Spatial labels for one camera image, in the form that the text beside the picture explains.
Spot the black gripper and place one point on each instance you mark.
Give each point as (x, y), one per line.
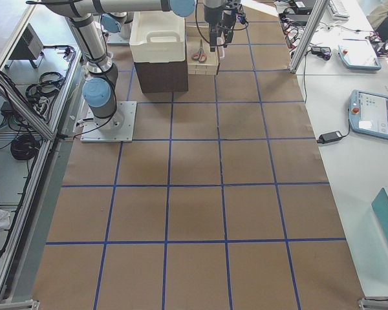
(211, 15)

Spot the light wood drawer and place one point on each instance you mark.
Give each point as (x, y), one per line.
(211, 66)

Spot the grey scissors with orange handles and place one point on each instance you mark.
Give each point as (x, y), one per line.
(200, 55)

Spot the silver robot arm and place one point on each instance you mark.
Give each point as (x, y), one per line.
(101, 67)
(218, 4)

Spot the white plastic tray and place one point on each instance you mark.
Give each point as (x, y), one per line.
(157, 37)

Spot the blue teach pendant far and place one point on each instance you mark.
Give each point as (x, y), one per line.
(359, 58)

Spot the blue teach pendant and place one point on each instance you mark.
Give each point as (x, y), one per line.
(368, 113)
(359, 58)

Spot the black power adapter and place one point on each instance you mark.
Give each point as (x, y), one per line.
(330, 137)

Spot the blue teach pendant near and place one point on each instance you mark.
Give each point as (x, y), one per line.
(368, 113)

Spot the grey electronics box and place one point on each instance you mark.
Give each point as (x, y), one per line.
(29, 48)

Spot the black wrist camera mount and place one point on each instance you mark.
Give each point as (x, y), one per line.
(234, 12)

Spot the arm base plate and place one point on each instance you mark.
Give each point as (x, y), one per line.
(118, 38)
(119, 128)

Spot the aluminium frame post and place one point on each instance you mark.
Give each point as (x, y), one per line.
(313, 22)

